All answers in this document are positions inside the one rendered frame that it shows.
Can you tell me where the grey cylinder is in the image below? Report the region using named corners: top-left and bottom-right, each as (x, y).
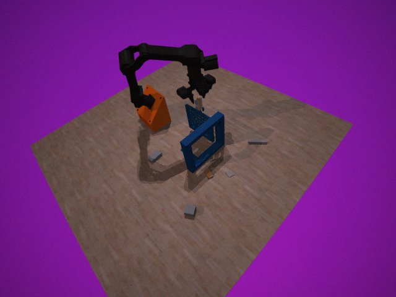
top-left (248, 139), bottom-right (267, 144)

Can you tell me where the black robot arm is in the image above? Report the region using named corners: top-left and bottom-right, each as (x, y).
top-left (118, 43), bottom-right (219, 109)

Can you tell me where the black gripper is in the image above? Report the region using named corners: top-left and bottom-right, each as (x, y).
top-left (176, 73), bottom-right (216, 104)

